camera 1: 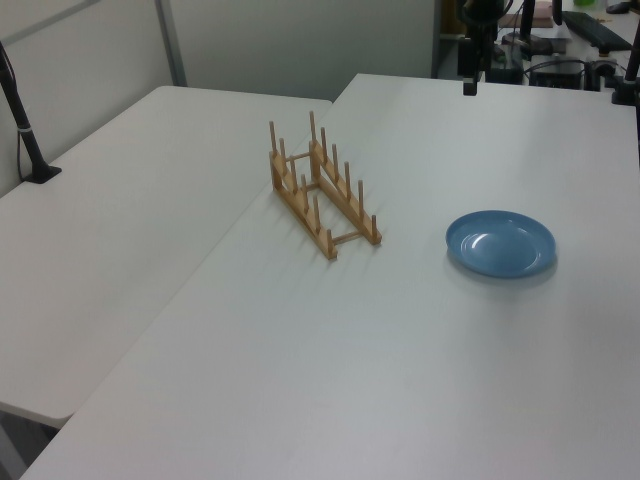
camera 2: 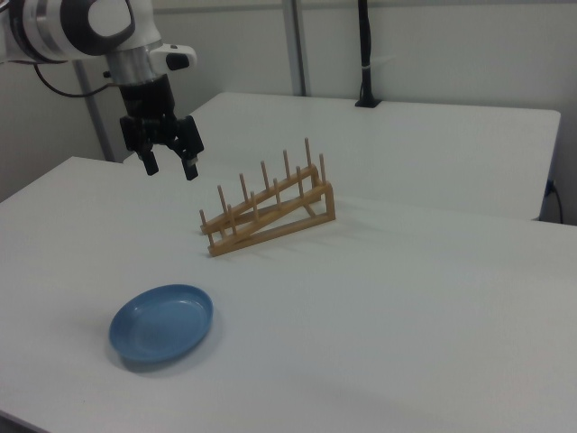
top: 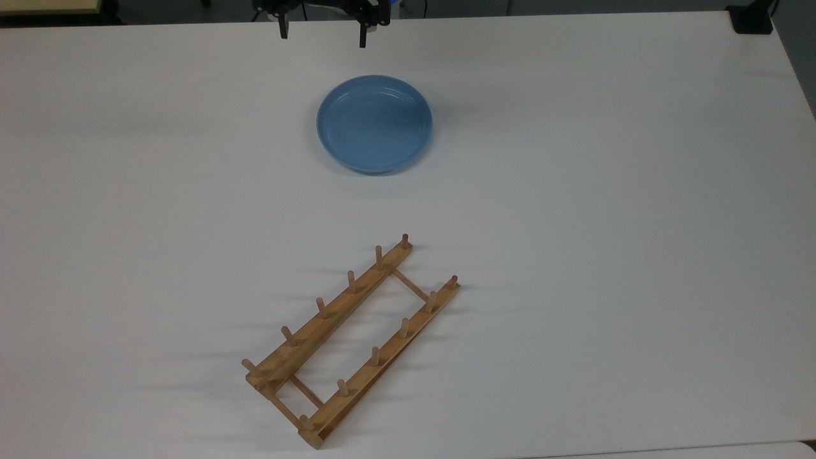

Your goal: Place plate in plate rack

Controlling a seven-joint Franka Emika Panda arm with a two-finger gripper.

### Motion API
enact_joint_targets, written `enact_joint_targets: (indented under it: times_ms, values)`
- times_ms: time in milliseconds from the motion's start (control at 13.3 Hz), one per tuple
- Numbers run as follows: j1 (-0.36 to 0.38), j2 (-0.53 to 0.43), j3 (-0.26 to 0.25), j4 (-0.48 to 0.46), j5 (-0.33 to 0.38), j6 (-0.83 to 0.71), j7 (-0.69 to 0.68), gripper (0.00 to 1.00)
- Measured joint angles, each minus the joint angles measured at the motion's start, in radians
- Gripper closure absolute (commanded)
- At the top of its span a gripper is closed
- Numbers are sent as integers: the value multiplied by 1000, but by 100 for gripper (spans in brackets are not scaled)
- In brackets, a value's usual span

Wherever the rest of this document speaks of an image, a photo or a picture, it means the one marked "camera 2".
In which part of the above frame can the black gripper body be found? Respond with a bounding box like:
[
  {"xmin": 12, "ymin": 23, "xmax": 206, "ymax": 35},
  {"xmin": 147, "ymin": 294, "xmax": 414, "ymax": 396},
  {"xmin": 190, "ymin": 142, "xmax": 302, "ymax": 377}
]
[{"xmin": 117, "ymin": 73, "xmax": 182, "ymax": 146}]

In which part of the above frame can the grey aluminium frame post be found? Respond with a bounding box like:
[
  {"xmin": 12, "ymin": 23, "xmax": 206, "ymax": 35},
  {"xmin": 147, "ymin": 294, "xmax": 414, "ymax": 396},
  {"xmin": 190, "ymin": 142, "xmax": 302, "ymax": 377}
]
[
  {"xmin": 73, "ymin": 59, "xmax": 114, "ymax": 163},
  {"xmin": 282, "ymin": 0, "xmax": 313, "ymax": 97}
]

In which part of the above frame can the blue plate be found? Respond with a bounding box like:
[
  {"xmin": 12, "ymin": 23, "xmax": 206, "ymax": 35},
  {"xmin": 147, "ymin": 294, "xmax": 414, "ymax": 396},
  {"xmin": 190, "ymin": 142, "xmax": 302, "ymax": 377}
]
[{"xmin": 108, "ymin": 283, "xmax": 215, "ymax": 364}]

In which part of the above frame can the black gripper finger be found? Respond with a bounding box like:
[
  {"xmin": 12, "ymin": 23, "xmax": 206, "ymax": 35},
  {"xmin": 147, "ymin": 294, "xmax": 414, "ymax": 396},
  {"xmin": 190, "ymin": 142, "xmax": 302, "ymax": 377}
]
[
  {"xmin": 172, "ymin": 115, "xmax": 206, "ymax": 182},
  {"xmin": 119, "ymin": 115, "xmax": 160, "ymax": 178}
]

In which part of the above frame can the black pole with base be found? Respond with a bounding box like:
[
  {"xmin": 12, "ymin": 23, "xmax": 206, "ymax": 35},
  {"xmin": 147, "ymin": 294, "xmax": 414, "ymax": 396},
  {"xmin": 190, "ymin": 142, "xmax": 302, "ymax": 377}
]
[{"xmin": 353, "ymin": 0, "xmax": 384, "ymax": 109}]

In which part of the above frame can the black cable beside table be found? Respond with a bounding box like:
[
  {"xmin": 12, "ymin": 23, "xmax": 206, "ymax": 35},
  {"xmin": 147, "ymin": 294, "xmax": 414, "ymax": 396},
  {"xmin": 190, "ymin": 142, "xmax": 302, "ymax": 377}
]
[{"xmin": 545, "ymin": 180, "xmax": 565, "ymax": 223}]

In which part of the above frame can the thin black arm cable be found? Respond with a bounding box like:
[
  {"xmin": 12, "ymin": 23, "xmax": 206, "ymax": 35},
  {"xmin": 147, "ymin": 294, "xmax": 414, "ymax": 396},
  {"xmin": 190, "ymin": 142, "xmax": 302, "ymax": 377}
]
[{"xmin": 34, "ymin": 64, "xmax": 122, "ymax": 99}]

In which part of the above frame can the wooden plate rack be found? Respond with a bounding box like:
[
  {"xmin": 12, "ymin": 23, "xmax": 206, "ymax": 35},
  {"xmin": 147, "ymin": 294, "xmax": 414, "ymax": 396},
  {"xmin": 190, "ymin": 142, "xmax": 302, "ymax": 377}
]
[{"xmin": 198, "ymin": 137, "xmax": 337, "ymax": 259}]

